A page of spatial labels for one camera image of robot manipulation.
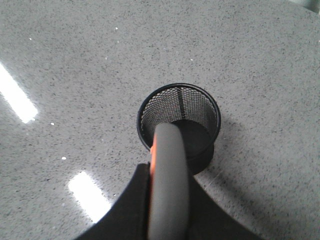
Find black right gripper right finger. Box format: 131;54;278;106
185;174;258;240

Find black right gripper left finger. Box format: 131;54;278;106
77;163;150;240

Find black mesh pen cup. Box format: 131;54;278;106
136;83;222;175

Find grey orange handled scissors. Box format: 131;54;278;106
147;123;190;240

